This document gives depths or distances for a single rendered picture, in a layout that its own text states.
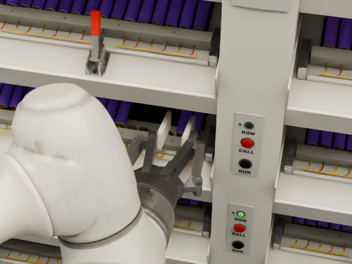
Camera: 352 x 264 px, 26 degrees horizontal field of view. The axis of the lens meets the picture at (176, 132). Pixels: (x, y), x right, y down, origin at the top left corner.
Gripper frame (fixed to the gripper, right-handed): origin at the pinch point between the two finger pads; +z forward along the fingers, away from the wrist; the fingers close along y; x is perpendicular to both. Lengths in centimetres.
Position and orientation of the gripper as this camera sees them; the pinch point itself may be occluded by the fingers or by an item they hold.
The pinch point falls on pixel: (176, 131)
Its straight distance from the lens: 116.8
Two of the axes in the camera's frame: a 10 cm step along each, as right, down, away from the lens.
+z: 2.1, -5.1, 8.3
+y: -9.8, -1.5, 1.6
